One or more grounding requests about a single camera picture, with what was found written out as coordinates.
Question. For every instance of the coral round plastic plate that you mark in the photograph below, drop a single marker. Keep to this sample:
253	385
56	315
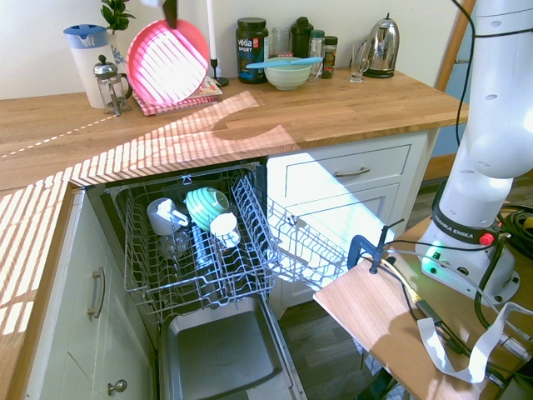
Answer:
166	66

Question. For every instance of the black Vega protein tub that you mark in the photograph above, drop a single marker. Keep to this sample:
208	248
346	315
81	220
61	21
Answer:
252	50

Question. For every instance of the white water jug blue lid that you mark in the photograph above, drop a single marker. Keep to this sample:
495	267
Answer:
85	62

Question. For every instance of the red round stop knob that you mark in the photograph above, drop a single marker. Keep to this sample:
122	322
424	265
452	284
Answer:
486	239

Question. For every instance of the small clear drinking glass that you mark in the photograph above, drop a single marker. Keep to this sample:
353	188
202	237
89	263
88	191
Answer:
358	68

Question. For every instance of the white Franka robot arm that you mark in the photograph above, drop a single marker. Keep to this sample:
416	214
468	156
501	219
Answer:
491	125

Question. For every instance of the spice jar black lid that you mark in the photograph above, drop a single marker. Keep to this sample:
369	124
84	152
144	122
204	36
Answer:
330	56

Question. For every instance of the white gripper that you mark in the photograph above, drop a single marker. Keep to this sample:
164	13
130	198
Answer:
150	2

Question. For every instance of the round metal cabinet knob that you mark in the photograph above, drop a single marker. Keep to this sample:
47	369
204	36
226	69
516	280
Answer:
118	387

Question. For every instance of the grey open dishwasher door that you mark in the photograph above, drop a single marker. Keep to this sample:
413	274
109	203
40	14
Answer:
220	350

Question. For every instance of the mint green striped bowl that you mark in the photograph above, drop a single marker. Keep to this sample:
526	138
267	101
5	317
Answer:
204	206

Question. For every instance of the large white mug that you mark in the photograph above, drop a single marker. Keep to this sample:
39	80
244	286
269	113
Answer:
160	216

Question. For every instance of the light blue plastic spatula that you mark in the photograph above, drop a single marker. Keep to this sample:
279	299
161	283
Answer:
270	64

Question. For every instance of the pale green ribbed bowl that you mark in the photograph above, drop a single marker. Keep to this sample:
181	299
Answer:
287	77

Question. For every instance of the glass French press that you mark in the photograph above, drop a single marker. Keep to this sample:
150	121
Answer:
110	87

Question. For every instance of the clear bottle dark green lid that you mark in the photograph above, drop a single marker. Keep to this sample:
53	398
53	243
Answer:
316	48

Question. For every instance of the tall white candle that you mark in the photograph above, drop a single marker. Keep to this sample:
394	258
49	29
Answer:
211	29

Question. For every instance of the black shaker bottle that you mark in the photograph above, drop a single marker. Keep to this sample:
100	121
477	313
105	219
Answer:
302	39

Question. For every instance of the clear glass in rack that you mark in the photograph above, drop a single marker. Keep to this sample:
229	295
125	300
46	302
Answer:
172	246

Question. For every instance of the red checkered cloth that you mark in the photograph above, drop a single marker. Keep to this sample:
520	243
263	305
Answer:
160	107

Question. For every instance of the clear glass jar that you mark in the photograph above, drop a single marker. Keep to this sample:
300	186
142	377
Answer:
281	41

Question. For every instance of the green leafy plant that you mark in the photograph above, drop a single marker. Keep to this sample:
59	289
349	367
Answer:
116	14

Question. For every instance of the slanted wooden beam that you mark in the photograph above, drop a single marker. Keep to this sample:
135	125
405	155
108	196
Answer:
456	46

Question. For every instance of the blue clamp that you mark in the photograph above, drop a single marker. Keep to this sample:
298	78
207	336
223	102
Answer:
360	248

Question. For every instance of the black candle holder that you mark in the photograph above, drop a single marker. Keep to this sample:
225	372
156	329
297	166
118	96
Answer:
218	77

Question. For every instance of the white cabinet with drawer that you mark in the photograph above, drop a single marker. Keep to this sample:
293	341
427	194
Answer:
375	200

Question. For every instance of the small black adapter box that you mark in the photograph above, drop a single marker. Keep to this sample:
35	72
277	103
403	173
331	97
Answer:
429	310

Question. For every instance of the white blue floral vase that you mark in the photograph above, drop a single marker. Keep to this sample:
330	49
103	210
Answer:
118	52

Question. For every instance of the dark tall tumbler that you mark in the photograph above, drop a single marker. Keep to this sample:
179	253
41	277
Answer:
202	248

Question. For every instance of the white corner cabinet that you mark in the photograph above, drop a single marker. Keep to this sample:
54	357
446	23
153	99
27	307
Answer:
83	341

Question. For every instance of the colourful printed book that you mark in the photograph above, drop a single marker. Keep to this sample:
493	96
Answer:
208	88

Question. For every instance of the stainless steel electric kettle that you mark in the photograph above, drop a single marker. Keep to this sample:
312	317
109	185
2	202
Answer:
383	50

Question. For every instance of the small white cup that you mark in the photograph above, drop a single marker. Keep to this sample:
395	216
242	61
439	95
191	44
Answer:
225	227

